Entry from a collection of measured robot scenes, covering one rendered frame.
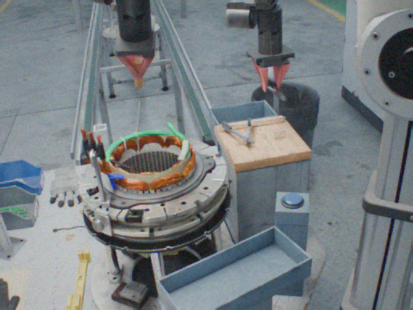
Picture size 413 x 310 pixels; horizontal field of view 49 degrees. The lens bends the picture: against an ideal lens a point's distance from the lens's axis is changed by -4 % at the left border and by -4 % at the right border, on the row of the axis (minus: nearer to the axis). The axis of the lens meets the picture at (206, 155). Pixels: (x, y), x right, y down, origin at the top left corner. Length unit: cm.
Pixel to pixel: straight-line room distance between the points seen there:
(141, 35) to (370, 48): 39
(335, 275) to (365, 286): 141
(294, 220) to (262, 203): 19
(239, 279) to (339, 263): 157
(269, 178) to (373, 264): 38
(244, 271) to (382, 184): 29
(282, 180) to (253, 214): 11
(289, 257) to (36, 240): 80
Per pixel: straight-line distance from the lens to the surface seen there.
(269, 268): 87
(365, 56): 63
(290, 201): 99
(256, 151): 112
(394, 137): 74
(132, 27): 81
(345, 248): 248
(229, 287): 84
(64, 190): 158
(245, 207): 116
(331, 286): 227
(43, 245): 140
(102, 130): 103
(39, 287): 128
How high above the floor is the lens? 164
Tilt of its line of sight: 31 degrees down
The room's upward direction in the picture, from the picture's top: 4 degrees counter-clockwise
